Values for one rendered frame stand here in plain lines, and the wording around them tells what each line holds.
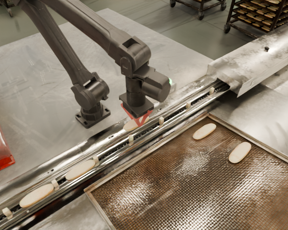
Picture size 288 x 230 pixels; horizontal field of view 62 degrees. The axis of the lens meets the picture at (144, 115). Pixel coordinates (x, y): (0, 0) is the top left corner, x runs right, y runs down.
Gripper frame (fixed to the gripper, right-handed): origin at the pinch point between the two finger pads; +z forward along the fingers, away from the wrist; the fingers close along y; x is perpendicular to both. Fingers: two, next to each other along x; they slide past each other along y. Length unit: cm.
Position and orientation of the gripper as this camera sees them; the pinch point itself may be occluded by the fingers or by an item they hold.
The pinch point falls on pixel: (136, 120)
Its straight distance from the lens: 80.1
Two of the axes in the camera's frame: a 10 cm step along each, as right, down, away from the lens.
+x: -7.9, 4.4, -4.2
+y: -6.1, -5.7, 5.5
